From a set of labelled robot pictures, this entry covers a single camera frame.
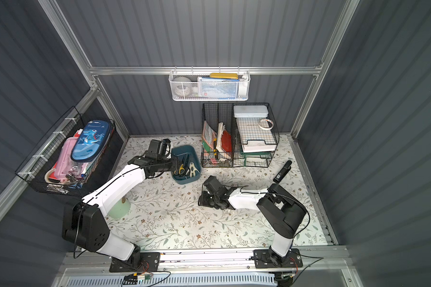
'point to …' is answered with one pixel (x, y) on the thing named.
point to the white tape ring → (266, 128)
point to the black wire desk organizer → (238, 134)
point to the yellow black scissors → (181, 171)
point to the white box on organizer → (251, 111)
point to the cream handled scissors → (192, 170)
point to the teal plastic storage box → (178, 153)
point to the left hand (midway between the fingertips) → (179, 162)
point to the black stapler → (280, 176)
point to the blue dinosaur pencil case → (92, 139)
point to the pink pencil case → (65, 165)
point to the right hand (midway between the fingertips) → (202, 198)
